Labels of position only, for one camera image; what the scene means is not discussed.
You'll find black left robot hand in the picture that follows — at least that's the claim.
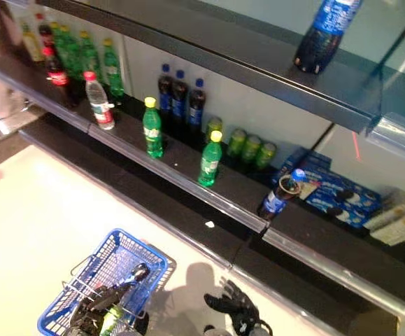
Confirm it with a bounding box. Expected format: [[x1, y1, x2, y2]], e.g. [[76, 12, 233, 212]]
[[68, 281, 136, 336]]

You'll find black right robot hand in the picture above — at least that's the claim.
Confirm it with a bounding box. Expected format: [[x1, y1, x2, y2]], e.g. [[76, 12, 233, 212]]
[[204, 276, 273, 336]]

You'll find metal wire basket handle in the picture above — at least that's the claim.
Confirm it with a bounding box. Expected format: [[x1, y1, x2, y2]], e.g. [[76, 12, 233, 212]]
[[61, 279, 147, 320], [69, 254, 101, 302]]

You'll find blue plastic shopping basket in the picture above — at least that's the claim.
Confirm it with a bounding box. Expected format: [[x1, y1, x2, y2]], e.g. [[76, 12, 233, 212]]
[[36, 227, 178, 336]]

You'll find small Pepsi cola bottle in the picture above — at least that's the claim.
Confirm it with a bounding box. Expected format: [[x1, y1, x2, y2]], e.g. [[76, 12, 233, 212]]
[[171, 69, 191, 130], [116, 262, 151, 298], [257, 168, 308, 221], [157, 63, 175, 123], [187, 78, 207, 136]]

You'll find black speckled stone shelf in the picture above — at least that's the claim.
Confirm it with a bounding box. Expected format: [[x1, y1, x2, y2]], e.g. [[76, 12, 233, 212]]
[[16, 115, 402, 336]]

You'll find black shelf board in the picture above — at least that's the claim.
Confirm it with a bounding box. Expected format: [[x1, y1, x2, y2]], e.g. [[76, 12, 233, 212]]
[[36, 0, 405, 137], [0, 55, 405, 316]]

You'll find green soda can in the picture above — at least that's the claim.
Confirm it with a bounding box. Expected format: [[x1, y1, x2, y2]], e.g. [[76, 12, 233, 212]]
[[226, 128, 248, 158], [255, 141, 278, 171], [241, 134, 262, 165], [205, 117, 224, 137]]

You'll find clear water bottle red cap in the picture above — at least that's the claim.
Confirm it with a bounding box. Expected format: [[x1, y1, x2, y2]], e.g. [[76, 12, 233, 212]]
[[84, 71, 116, 131]]

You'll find red label cola bottle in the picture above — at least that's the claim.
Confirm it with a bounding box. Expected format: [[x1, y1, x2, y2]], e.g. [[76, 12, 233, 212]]
[[36, 13, 57, 57], [42, 47, 84, 108]]

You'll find pale yellow tea bottle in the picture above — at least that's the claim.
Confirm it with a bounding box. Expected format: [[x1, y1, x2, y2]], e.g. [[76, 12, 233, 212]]
[[19, 19, 45, 64]]

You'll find large Pepsi cola bottle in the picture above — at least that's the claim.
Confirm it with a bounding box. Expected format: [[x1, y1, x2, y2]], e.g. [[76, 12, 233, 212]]
[[294, 0, 364, 74]]

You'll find black shelf upright post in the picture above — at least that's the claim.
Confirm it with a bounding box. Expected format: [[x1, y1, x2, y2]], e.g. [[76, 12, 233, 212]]
[[368, 15, 405, 81]]

